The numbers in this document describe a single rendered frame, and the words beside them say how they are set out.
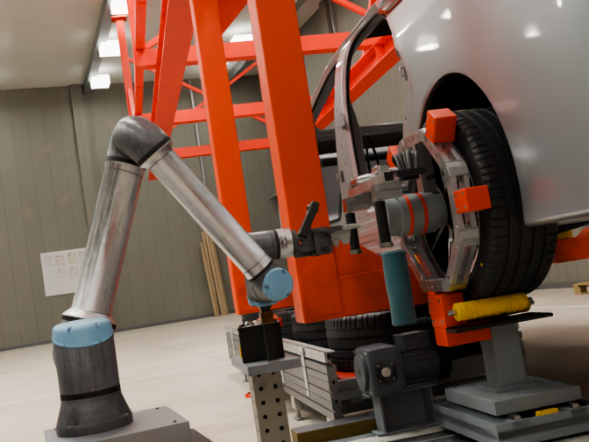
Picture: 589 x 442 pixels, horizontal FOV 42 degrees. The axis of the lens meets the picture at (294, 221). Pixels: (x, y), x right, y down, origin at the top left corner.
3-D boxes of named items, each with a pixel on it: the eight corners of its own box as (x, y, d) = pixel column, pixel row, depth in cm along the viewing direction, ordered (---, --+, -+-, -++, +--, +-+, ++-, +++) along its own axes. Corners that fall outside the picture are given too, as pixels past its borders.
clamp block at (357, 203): (372, 208, 275) (369, 193, 275) (347, 211, 273) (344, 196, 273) (367, 210, 280) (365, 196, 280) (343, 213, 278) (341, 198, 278)
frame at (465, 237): (488, 288, 236) (458, 114, 240) (469, 291, 235) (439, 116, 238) (423, 290, 289) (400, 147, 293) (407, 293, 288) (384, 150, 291)
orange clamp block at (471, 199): (479, 210, 238) (492, 207, 229) (455, 214, 236) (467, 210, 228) (475, 188, 239) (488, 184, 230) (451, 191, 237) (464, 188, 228)
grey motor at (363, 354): (486, 420, 283) (470, 324, 286) (377, 442, 274) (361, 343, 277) (464, 413, 301) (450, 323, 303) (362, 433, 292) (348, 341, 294)
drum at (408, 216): (451, 229, 257) (444, 187, 258) (392, 238, 253) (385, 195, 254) (436, 232, 271) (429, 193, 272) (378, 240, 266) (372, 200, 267)
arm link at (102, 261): (47, 378, 203) (111, 109, 216) (46, 373, 219) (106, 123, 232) (105, 388, 207) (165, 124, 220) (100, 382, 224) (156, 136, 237)
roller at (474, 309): (537, 308, 252) (534, 290, 252) (453, 323, 246) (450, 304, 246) (528, 308, 258) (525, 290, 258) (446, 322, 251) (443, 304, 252)
